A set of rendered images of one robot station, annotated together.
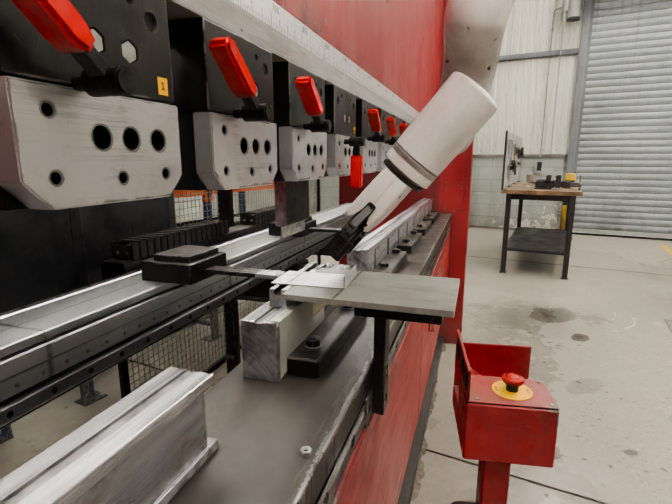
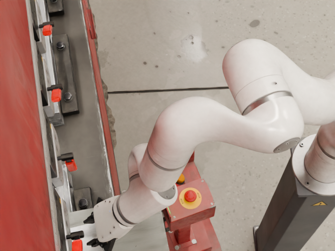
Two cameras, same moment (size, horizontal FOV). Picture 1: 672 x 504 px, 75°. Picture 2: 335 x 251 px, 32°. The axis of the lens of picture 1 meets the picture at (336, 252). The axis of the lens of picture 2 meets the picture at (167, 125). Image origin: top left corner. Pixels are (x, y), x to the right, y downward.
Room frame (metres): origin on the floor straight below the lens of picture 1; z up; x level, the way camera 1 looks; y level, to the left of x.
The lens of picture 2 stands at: (0.26, -0.02, 2.61)
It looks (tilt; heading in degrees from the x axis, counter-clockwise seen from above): 65 degrees down; 334
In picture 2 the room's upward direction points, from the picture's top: 3 degrees counter-clockwise
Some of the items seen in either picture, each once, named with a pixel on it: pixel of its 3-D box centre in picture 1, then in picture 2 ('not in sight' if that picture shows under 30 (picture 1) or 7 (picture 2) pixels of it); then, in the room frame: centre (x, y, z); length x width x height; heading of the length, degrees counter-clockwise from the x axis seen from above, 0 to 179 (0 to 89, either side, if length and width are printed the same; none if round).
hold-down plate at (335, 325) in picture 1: (332, 332); (88, 236); (0.77, 0.01, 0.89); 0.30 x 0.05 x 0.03; 162
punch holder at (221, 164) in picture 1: (216, 115); not in sight; (0.53, 0.14, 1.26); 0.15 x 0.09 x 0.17; 162
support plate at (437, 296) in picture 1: (376, 288); (117, 234); (0.70, -0.07, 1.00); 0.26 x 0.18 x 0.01; 72
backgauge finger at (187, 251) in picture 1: (219, 265); not in sight; (0.81, 0.22, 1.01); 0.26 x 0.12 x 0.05; 72
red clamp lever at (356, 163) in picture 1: (354, 162); (68, 163); (0.88, -0.04, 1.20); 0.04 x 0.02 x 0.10; 72
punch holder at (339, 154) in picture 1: (327, 134); (38, 152); (0.92, 0.02, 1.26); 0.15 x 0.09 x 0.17; 162
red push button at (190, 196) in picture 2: (512, 384); (190, 196); (0.75, -0.33, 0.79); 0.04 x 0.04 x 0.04
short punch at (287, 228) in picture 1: (293, 206); not in sight; (0.75, 0.07, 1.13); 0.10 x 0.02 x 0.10; 162
